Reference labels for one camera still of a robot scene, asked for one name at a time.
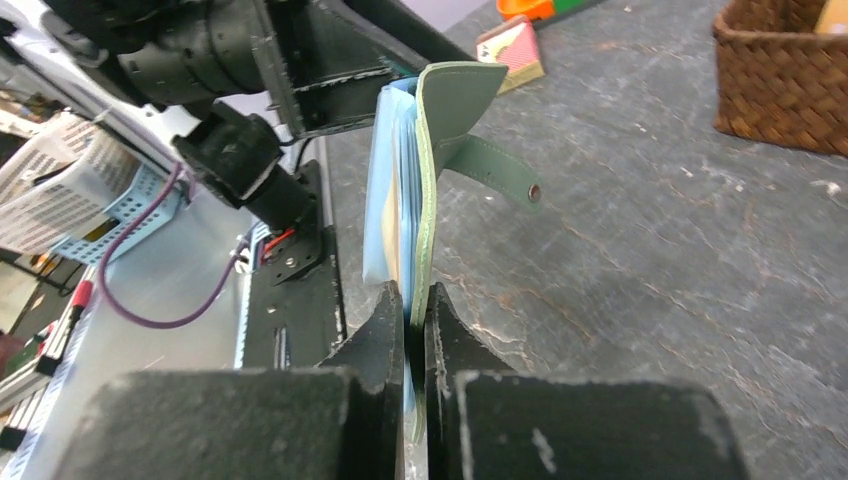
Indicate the light blue card holder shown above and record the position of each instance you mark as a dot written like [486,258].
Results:
[422,128]

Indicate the pink square card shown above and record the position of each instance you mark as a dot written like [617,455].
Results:
[514,44]

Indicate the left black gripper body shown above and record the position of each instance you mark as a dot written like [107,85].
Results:
[324,64]

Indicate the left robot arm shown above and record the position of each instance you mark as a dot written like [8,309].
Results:
[180,53]

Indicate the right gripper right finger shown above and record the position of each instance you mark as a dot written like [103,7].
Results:
[488,421]

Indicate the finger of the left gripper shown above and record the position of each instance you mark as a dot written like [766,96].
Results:
[406,27]

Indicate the orange letter e toy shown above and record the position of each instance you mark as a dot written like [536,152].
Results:
[533,10]

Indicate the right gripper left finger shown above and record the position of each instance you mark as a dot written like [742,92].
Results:
[339,420]

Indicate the gold credit card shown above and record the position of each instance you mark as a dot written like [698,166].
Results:
[833,18]

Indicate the green toy block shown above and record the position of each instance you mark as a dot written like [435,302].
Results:
[569,6]

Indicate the white blue perforated baskets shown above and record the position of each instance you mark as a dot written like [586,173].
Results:
[71,190]

